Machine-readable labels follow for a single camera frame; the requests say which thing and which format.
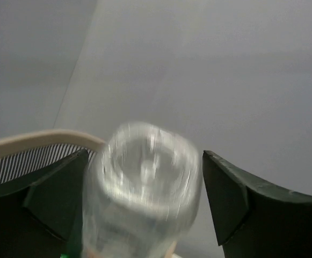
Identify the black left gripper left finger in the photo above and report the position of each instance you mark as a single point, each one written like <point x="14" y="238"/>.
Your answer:
<point x="41" y="212"/>

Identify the grey mesh waste bin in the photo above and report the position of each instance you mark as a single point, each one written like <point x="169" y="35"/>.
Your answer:
<point x="25" y="153"/>

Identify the white blue label bottle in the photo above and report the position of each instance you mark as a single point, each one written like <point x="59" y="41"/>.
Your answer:
<point x="141" y="193"/>

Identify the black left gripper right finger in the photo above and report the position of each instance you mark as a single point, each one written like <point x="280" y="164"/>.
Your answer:
<point x="253" y="217"/>

